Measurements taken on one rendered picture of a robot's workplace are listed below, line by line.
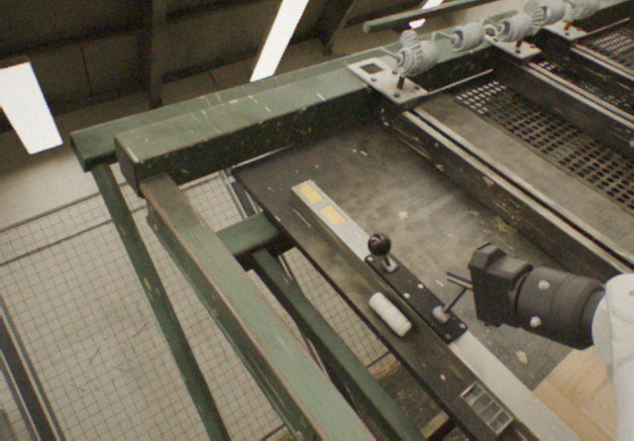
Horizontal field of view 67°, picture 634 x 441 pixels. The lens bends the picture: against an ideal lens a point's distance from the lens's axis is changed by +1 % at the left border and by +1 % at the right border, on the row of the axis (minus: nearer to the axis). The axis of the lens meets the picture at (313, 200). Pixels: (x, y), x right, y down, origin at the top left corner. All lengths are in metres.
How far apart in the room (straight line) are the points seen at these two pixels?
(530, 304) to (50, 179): 5.42
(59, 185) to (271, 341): 5.11
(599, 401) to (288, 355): 0.48
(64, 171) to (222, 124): 4.82
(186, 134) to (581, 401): 0.82
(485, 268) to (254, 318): 0.35
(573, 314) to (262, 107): 0.73
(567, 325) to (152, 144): 0.75
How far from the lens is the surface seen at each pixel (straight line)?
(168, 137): 0.98
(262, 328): 0.75
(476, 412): 0.79
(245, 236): 0.97
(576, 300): 0.64
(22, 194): 5.77
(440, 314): 0.81
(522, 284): 0.69
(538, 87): 1.57
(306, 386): 0.71
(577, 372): 0.91
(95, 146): 1.50
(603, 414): 0.90
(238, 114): 1.05
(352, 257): 0.88
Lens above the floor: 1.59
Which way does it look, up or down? 5 degrees up
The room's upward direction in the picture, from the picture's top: 28 degrees counter-clockwise
